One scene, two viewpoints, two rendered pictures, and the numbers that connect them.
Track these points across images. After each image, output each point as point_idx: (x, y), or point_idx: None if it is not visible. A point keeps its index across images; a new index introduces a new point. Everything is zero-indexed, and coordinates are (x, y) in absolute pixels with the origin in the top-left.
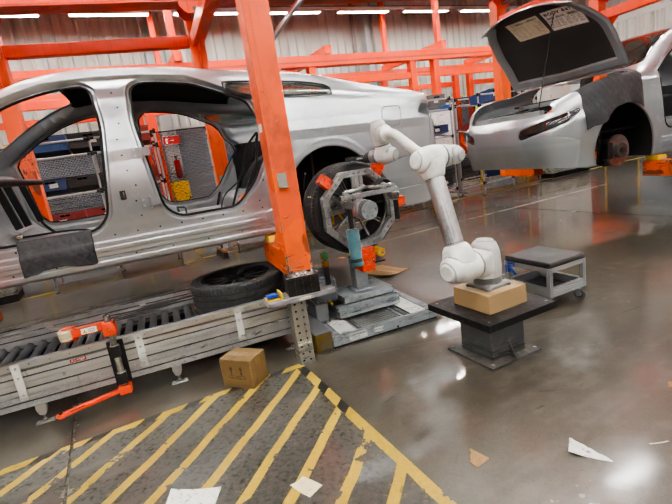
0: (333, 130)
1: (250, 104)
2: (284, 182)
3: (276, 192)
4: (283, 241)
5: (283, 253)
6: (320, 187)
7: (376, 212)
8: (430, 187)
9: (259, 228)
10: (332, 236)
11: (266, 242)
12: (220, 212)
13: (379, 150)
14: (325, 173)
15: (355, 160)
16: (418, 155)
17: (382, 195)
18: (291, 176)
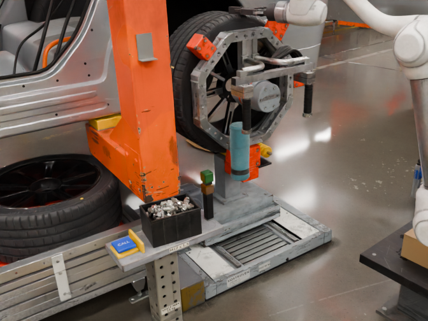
0: None
1: None
2: (148, 50)
3: (134, 67)
4: (139, 149)
5: (137, 167)
6: (192, 54)
7: (278, 101)
8: (421, 92)
9: (84, 109)
10: (204, 131)
11: (93, 129)
12: (18, 81)
13: (299, 5)
14: (200, 30)
15: (250, 14)
16: (420, 37)
17: (274, 68)
18: (160, 40)
